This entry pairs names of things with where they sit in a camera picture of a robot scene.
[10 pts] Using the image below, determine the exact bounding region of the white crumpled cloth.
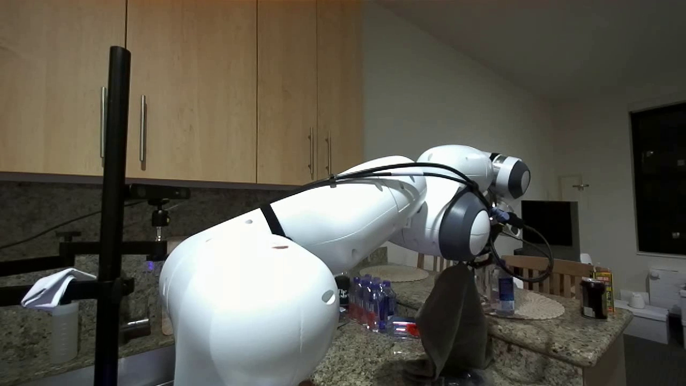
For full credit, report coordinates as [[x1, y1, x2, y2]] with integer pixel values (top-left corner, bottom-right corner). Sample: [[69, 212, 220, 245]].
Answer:
[[19, 267, 99, 312]]

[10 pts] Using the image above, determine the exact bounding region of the grey towel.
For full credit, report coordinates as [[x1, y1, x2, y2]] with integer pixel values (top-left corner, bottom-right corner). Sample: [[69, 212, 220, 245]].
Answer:
[[415, 263, 494, 383]]

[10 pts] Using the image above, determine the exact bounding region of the yellow box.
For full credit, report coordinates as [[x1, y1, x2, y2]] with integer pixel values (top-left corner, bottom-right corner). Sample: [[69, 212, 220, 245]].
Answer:
[[594, 267, 616, 318]]

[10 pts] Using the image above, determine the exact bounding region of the small wall fixture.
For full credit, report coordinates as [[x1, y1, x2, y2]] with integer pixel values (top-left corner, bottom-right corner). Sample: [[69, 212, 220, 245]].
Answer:
[[560, 171, 594, 195]]

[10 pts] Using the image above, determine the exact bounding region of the flat screen television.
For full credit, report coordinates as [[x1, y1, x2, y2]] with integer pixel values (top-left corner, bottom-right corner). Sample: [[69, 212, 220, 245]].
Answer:
[[518, 197, 583, 265]]

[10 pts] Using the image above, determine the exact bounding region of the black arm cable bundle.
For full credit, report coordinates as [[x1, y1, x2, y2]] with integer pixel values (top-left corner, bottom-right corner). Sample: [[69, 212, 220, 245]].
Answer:
[[258, 162, 555, 286]]

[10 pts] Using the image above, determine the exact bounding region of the black camera stand pole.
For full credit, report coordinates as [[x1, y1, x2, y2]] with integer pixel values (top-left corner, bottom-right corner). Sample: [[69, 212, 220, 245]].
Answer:
[[0, 45, 193, 386]]

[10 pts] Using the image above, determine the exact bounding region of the clear water bottle blue label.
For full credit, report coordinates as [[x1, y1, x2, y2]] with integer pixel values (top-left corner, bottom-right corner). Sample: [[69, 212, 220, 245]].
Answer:
[[495, 268, 518, 318]]

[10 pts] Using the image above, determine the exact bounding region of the white furniture unit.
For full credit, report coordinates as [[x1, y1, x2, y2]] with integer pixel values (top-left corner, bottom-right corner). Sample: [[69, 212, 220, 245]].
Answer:
[[616, 265, 686, 347]]

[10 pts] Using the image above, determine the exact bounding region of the small red object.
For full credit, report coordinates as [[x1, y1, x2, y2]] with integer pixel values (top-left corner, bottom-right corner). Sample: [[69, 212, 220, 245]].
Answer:
[[388, 318, 424, 341]]

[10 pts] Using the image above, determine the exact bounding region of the black stereo camera bar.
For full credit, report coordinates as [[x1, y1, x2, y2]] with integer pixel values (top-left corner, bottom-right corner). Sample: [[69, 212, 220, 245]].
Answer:
[[126, 184, 193, 205]]

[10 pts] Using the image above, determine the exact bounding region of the thin black wall cable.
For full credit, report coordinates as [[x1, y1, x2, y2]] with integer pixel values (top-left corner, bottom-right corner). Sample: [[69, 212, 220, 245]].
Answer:
[[0, 209, 102, 254]]

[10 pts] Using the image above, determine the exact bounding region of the wooden dining chair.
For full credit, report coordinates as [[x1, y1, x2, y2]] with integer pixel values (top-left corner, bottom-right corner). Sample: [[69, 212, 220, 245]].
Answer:
[[502, 254, 597, 301], [415, 252, 451, 279]]

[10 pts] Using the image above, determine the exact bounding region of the light wooden wall cabinet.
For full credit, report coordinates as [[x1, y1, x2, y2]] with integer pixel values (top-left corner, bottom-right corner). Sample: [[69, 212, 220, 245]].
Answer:
[[0, 0, 366, 194]]

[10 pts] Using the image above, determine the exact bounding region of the dark drink can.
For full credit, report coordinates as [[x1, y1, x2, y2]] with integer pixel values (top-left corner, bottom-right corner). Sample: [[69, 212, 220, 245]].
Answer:
[[578, 275, 608, 322]]

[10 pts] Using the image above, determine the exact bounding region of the round beige placemat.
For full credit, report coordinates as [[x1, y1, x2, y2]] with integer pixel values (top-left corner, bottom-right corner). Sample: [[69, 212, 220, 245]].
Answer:
[[358, 265, 430, 286], [492, 287, 569, 325]]

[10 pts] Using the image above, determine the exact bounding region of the dark window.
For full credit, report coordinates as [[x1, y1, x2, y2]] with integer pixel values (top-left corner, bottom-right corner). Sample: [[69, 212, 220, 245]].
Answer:
[[628, 102, 686, 258]]

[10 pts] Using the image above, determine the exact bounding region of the stainless steel sink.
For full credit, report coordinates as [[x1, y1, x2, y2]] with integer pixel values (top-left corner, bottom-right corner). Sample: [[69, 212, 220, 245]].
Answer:
[[116, 341, 177, 386]]

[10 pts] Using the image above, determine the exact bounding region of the white plastic container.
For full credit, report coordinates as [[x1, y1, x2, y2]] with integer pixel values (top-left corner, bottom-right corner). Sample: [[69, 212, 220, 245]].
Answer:
[[29, 301, 81, 367]]

